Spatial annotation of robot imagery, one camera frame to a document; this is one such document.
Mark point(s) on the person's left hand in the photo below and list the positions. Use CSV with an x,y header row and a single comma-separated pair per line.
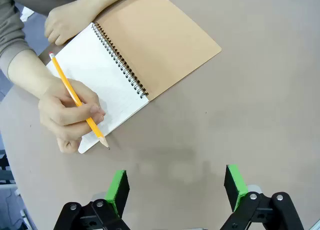
x,y
67,23

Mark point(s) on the person's right forearm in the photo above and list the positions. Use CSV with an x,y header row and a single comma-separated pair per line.
x,y
27,70

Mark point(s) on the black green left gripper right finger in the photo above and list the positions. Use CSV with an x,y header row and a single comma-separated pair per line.
x,y
237,187

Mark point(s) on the yellow pencil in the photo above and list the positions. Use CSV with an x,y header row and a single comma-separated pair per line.
x,y
65,80

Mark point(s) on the person's beige sweater torso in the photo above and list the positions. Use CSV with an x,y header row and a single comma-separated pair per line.
x,y
10,28

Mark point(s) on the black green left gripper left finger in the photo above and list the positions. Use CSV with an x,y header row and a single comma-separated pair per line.
x,y
117,187

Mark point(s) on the person's right hand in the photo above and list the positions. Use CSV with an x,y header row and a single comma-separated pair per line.
x,y
57,112

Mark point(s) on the kraft cover spiral notebook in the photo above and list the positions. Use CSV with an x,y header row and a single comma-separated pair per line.
x,y
160,40

